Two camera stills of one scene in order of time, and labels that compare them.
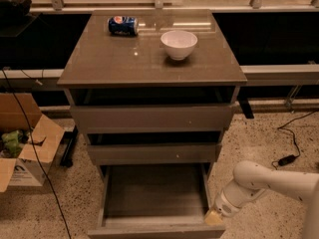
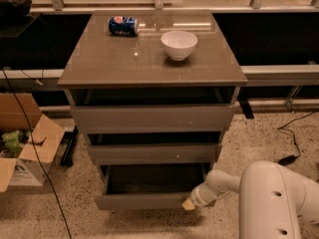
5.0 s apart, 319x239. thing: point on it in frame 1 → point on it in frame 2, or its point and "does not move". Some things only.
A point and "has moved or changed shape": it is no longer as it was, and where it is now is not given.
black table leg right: [242, 98] does not move
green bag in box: [11, 143] does not move
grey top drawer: [100, 119] does not move
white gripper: [223, 205] → [201, 196]
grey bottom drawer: [156, 201] has moved or changed shape
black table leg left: [68, 139] does not move
